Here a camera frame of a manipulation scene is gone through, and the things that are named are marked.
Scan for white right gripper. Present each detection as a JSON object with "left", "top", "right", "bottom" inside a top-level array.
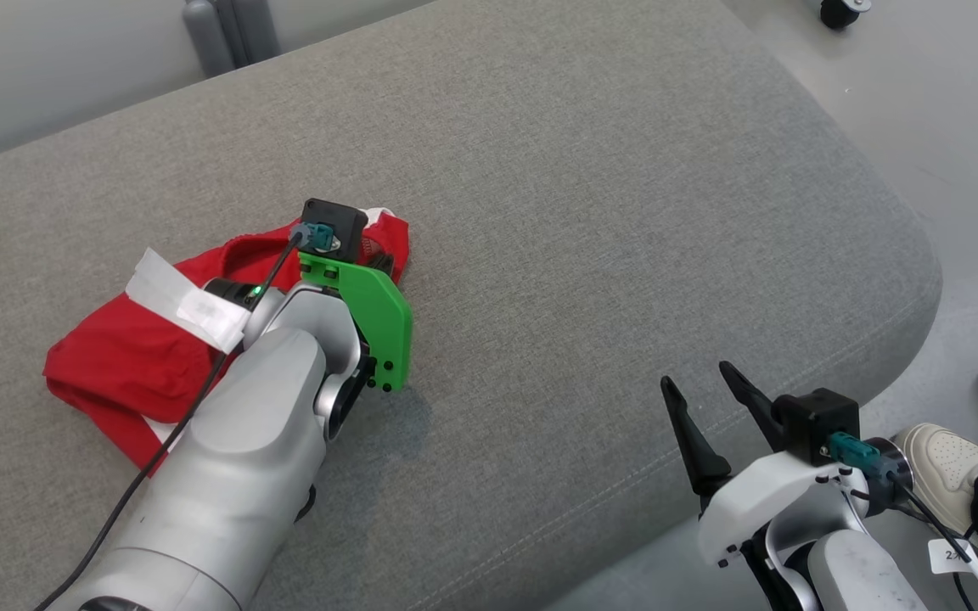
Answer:
[{"left": 660, "top": 361, "right": 872, "bottom": 568}]

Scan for small white cable tag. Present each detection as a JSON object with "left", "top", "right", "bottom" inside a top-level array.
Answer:
[{"left": 929, "top": 537, "right": 978, "bottom": 591}]

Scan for white tape label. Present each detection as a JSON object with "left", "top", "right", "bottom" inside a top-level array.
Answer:
[{"left": 124, "top": 248, "right": 252, "bottom": 354}]

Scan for red shorts with white stripe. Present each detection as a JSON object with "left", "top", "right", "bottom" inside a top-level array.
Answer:
[{"left": 42, "top": 208, "right": 412, "bottom": 476}]

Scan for white sneaker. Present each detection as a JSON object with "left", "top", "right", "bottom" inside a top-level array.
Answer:
[{"left": 891, "top": 423, "right": 978, "bottom": 537}]

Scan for grey tube bundle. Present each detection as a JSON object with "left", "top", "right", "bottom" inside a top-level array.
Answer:
[{"left": 182, "top": 0, "right": 282, "bottom": 79}]

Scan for black caster wheel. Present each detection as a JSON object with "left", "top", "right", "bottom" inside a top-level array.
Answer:
[{"left": 818, "top": 0, "right": 872, "bottom": 31}]

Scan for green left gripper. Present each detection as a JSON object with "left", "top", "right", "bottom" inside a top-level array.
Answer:
[{"left": 297, "top": 251, "right": 414, "bottom": 394}]

